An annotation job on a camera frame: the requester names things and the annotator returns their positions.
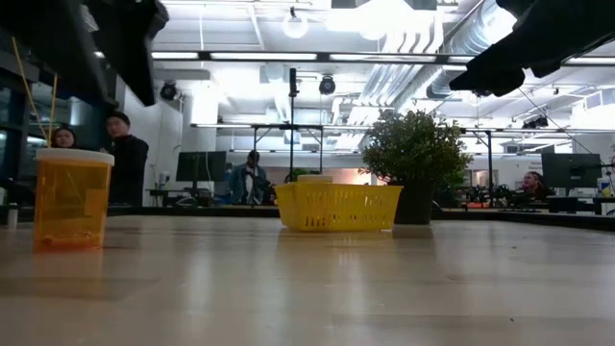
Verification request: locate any person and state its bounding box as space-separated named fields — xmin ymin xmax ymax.
xmin=521 ymin=171 xmax=547 ymax=194
xmin=99 ymin=111 xmax=150 ymax=207
xmin=50 ymin=125 xmax=78 ymax=150
xmin=229 ymin=149 xmax=271 ymax=207

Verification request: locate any round white ceiling lamp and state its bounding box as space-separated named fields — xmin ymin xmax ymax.
xmin=282 ymin=7 xmax=309 ymax=39

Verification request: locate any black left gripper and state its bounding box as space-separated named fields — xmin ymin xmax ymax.
xmin=0 ymin=0 xmax=170 ymax=107

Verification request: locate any small green background plant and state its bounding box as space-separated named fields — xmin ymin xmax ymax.
xmin=285 ymin=167 xmax=314 ymax=184

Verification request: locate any black metal table frame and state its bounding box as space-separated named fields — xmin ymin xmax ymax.
xmin=0 ymin=205 xmax=615 ymax=233

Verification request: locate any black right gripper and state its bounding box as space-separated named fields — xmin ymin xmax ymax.
xmin=449 ymin=0 xmax=615 ymax=98

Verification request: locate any black ceiling light rail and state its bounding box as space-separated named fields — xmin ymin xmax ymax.
xmin=93 ymin=50 xmax=615 ymax=66

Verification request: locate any black computer monitor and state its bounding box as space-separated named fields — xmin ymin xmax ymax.
xmin=541 ymin=152 xmax=603 ymax=189
xmin=175 ymin=151 xmax=228 ymax=191

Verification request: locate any green potted plant black pot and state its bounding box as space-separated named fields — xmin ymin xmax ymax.
xmin=360 ymin=109 xmax=473 ymax=226

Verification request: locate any orange pill bottle white cap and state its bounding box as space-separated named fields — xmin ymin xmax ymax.
xmin=33 ymin=147 xmax=115 ymax=252

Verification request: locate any black background station frame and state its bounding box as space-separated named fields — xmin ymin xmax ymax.
xmin=190 ymin=123 xmax=324 ymax=184
xmin=458 ymin=127 xmax=615 ymax=208

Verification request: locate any black tripod stand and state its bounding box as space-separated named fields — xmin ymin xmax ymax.
xmin=286 ymin=66 xmax=300 ymax=184

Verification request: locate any silver ventilation duct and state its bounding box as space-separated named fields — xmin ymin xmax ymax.
xmin=391 ymin=0 xmax=518 ymax=111

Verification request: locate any yellow plastic basket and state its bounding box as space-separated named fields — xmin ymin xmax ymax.
xmin=274 ymin=182 xmax=404 ymax=233

